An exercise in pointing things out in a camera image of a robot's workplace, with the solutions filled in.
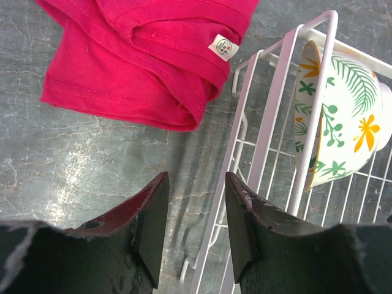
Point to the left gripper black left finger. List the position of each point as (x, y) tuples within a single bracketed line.
[(119, 251)]

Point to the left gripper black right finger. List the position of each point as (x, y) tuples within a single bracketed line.
[(275, 252)]

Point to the white wire dish rack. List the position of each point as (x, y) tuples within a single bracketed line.
[(261, 151)]

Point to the red folded t-shirt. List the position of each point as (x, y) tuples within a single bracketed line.
[(149, 62)]

